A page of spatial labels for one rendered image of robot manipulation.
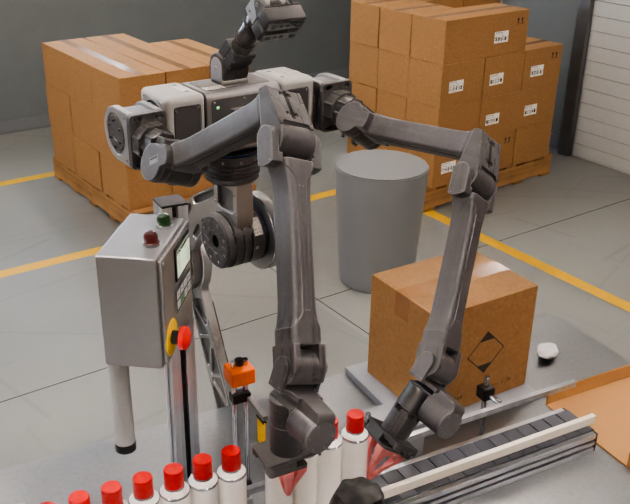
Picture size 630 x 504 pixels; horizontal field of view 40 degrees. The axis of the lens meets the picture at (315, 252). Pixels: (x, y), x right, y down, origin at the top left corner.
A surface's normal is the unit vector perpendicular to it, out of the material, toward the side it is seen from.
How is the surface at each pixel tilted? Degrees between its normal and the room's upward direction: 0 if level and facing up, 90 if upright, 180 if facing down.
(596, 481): 0
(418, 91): 90
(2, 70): 90
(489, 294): 0
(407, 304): 90
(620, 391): 0
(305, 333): 61
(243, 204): 90
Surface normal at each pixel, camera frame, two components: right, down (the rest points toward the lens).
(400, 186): 0.32, 0.47
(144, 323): -0.12, 0.42
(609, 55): -0.81, 0.23
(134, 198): 0.59, 0.35
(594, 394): 0.02, -0.91
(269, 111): -0.76, -0.08
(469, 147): -0.65, -0.35
